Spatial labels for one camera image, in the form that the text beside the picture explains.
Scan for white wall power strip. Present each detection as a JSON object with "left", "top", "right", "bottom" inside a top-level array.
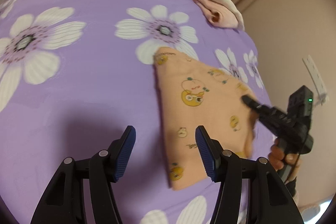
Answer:
[{"left": 302, "top": 55, "right": 329, "bottom": 107}]

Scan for right hand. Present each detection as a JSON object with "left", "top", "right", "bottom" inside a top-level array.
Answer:
[{"left": 268, "top": 138, "right": 301, "bottom": 182}]

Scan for purple floral bed sheet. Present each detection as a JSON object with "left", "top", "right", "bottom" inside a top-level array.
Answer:
[{"left": 0, "top": 0, "right": 274, "bottom": 224}]

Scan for beige and pink folded clothes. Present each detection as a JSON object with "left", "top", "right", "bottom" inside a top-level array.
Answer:
[{"left": 193, "top": 0, "right": 245, "bottom": 31}]

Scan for orange cartoon print shirt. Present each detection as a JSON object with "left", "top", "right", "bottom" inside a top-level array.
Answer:
[{"left": 154, "top": 47, "right": 257, "bottom": 190}]

